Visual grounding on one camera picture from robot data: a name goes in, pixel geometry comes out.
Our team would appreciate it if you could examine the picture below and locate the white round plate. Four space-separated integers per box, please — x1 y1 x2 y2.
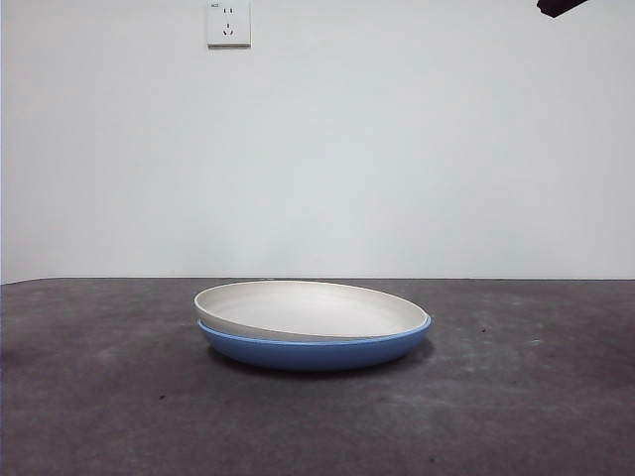
192 279 431 344

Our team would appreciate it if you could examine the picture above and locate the blue round plate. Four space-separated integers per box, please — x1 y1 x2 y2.
196 315 435 374

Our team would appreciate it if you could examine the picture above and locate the white wall socket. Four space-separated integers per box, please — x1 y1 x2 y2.
205 0 252 50

